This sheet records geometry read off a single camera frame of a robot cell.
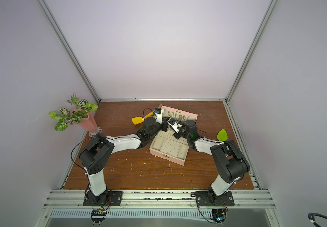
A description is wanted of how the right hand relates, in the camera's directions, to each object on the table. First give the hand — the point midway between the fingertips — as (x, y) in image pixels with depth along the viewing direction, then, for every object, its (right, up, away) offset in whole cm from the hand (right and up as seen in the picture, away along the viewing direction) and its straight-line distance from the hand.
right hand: (174, 122), depth 91 cm
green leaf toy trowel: (+34, -10, +7) cm, 36 cm away
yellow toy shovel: (-27, +1, +16) cm, 31 cm away
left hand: (-3, +3, -3) cm, 6 cm away
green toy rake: (-11, +12, +24) cm, 29 cm away
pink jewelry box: (-6, -14, -5) cm, 16 cm away
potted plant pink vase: (-57, +4, -7) cm, 57 cm away
